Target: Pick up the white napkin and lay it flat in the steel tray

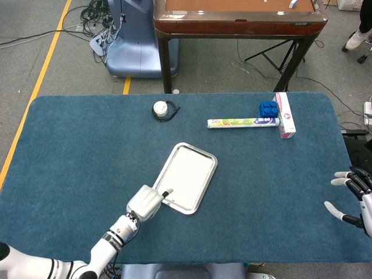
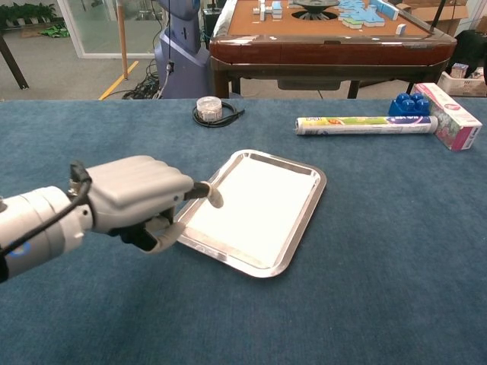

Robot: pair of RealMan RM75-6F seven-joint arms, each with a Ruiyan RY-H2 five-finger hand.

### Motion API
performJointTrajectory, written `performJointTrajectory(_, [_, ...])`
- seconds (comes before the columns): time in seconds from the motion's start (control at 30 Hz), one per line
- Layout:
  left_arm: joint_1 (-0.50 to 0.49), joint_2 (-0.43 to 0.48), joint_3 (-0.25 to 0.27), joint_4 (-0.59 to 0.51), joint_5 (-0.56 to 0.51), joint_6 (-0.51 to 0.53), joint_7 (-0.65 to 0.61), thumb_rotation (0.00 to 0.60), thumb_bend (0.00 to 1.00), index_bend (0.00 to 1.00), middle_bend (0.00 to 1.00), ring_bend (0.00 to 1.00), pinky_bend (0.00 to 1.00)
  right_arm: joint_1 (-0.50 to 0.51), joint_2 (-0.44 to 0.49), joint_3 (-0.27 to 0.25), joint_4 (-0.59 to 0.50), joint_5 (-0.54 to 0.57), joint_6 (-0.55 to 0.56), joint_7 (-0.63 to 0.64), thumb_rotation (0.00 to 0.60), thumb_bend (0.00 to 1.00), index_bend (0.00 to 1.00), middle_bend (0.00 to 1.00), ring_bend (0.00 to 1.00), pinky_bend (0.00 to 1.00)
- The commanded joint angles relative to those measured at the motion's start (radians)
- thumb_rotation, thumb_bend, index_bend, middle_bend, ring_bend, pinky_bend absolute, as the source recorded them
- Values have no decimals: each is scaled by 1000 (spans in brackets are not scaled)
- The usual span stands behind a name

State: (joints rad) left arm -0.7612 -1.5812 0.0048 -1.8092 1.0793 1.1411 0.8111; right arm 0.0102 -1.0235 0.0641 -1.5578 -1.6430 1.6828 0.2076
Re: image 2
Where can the white paper sheet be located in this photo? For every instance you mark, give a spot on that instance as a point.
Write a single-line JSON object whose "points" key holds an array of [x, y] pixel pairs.
{"points": [[255, 213]]}

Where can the small printed box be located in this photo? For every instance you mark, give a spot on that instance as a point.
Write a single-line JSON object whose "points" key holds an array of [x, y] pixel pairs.
{"points": [[459, 70]]}

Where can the stainless steel tray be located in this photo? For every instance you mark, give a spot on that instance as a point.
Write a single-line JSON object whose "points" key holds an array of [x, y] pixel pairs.
{"points": [[320, 181]]}

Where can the blue toy brick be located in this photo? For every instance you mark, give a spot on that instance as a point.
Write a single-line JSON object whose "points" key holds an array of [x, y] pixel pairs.
{"points": [[409, 106]]}

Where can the brown cardboard box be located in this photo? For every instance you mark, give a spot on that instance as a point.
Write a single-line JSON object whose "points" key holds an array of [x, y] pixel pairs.
{"points": [[449, 15]]}

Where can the small round white jar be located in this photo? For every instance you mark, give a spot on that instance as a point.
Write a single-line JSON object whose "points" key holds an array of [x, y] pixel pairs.
{"points": [[208, 108]]}

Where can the black table leg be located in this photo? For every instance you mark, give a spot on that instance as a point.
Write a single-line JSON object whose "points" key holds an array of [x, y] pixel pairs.
{"points": [[11, 61]]}

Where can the blue table cloth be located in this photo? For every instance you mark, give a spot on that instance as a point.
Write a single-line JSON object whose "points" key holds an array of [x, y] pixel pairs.
{"points": [[243, 323]]}

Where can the pink white carton box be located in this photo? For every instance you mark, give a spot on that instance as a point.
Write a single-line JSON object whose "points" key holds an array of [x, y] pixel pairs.
{"points": [[452, 121]]}

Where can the green item on floor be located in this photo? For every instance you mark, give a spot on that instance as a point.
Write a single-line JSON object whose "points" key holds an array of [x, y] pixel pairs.
{"points": [[55, 30]]}

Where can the small mahjong tile group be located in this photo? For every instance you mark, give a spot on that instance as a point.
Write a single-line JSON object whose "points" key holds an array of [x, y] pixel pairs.
{"points": [[268, 9]]}

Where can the white plastic crate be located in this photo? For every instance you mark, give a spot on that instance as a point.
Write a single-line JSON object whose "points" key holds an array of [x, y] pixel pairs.
{"points": [[460, 85]]}

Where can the blue mahjong tile cluster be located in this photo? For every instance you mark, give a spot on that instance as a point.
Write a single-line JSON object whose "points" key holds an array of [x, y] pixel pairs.
{"points": [[361, 13]]}

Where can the brown wooden mahjong table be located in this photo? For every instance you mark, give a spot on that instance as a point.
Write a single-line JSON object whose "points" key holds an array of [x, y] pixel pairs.
{"points": [[323, 53]]}

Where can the wooden pole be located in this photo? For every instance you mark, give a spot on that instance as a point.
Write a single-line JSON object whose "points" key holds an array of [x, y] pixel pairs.
{"points": [[122, 38]]}

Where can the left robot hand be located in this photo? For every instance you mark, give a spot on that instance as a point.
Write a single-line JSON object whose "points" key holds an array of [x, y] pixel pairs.
{"points": [[133, 190]]}

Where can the black bulky object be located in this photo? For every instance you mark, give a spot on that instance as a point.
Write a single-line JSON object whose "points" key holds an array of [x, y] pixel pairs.
{"points": [[472, 49]]}

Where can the black tripod stand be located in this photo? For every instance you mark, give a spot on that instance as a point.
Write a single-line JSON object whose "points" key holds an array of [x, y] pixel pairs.
{"points": [[437, 15]]}

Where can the white framed glass partition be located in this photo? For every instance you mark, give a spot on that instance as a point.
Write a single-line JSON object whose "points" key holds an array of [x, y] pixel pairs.
{"points": [[72, 26]]}

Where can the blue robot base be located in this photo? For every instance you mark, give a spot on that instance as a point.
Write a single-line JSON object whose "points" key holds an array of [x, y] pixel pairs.
{"points": [[182, 68]]}

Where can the cling film roll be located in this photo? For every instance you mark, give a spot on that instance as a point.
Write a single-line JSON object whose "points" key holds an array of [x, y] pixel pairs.
{"points": [[361, 125]]}

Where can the single blue mahjong tile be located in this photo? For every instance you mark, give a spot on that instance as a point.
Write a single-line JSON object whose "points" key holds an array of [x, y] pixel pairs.
{"points": [[400, 29]]}

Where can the row of potted plants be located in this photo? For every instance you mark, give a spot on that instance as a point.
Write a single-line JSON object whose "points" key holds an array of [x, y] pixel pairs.
{"points": [[26, 13]]}

